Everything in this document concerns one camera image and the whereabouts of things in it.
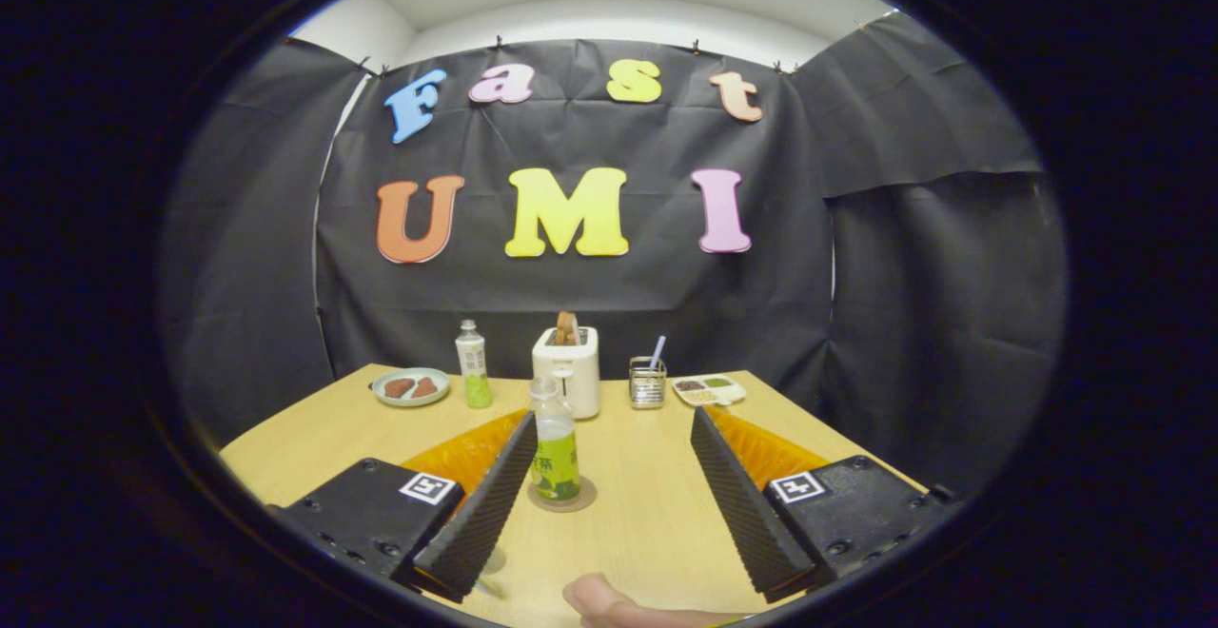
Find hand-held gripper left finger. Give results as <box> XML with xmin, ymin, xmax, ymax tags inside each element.
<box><xmin>271</xmin><ymin>409</ymin><xmax>540</xmax><ymax>603</ymax></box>

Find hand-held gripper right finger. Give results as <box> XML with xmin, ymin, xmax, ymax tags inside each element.
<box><xmin>689</xmin><ymin>406</ymin><xmax>953</xmax><ymax>603</ymax></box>

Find white cup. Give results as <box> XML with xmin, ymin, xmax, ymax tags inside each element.
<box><xmin>476</xmin><ymin>544</ymin><xmax>511</xmax><ymax>600</ymax></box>

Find green label juice bottle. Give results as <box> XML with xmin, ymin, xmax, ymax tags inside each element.
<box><xmin>528</xmin><ymin>377</ymin><xmax>581</xmax><ymax>502</ymax></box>

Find brown round coaster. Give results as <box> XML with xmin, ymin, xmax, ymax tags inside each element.
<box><xmin>527</xmin><ymin>476</ymin><xmax>598</xmax><ymax>514</ymax></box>

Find small green drink bottle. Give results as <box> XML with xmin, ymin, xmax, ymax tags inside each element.
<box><xmin>455</xmin><ymin>319</ymin><xmax>494</xmax><ymax>410</ymax></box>

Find wooden table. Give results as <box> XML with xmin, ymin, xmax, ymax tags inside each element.
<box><xmin>219</xmin><ymin>364</ymin><xmax>929</xmax><ymax>628</ymax></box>

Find white divided tray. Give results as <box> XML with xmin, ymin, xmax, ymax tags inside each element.
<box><xmin>671</xmin><ymin>373</ymin><xmax>748</xmax><ymax>407</ymax></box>

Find pale green plate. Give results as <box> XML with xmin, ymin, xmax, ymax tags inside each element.
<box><xmin>370</xmin><ymin>367</ymin><xmax>451</xmax><ymax>408</ymax></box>

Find metal mesh holder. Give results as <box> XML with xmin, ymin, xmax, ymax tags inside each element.
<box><xmin>628</xmin><ymin>356</ymin><xmax>668</xmax><ymax>410</ymax></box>

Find white toaster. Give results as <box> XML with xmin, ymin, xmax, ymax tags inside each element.
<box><xmin>531</xmin><ymin>325</ymin><xmax>601</xmax><ymax>421</ymax></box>

